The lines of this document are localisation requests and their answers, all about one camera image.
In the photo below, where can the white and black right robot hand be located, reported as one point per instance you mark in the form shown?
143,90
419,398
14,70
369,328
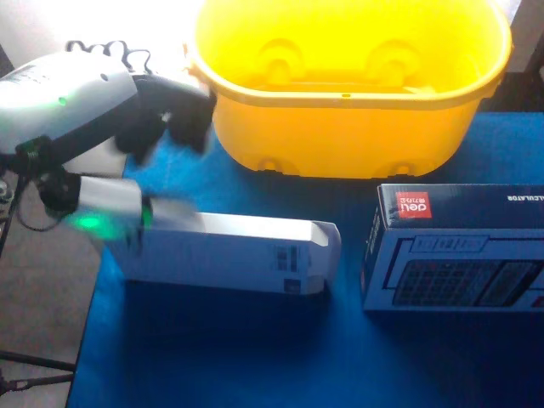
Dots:
76,98

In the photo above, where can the black furniture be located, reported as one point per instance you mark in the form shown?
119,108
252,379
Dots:
527,64

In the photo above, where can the black tripod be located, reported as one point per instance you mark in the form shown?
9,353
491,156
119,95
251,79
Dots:
42,361

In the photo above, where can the white long cardboard box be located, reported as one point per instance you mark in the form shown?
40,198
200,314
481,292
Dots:
234,255

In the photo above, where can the blue table mat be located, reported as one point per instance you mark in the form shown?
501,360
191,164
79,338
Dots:
255,361

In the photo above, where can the yellow plastic basin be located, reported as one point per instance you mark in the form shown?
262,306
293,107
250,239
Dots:
340,136

